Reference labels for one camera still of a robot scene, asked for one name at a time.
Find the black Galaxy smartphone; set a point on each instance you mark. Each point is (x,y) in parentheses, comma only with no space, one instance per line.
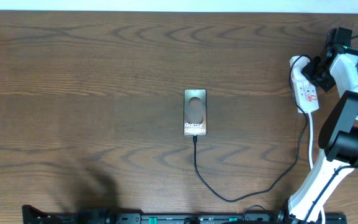
(194,112)

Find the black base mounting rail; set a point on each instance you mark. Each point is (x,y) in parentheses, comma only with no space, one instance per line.
(33,215)

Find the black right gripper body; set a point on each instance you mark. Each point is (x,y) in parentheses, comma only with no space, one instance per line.
(316,73)

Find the white power strip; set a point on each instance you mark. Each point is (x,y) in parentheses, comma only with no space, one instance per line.
(305,92)

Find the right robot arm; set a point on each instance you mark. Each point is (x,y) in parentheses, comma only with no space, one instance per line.
(338,139)

